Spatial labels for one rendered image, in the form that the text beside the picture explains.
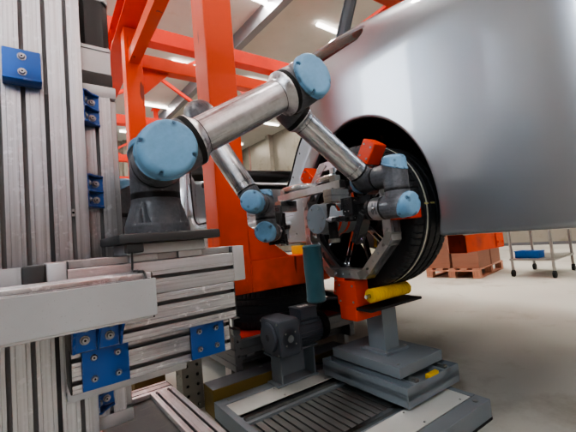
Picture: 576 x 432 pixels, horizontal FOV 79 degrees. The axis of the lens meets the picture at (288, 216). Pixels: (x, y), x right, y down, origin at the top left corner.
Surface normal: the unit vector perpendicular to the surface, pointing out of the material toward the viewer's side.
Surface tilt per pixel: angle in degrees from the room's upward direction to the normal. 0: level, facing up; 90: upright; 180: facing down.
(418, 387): 90
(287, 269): 90
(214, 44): 90
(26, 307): 90
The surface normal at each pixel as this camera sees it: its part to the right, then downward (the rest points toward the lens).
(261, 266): 0.57, -0.10
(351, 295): -0.82, 0.04
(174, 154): 0.37, -0.03
